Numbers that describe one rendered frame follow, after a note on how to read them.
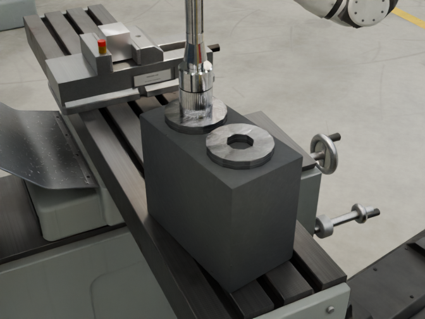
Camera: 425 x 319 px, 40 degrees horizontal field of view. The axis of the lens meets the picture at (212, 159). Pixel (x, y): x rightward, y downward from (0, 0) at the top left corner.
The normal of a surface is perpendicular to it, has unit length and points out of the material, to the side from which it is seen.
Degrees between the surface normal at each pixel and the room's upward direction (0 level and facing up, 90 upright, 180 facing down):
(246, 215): 90
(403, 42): 0
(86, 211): 90
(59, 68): 0
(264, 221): 90
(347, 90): 0
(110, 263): 90
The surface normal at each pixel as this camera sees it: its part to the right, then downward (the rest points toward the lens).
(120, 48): 0.43, 0.52
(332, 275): 0.00, -0.82
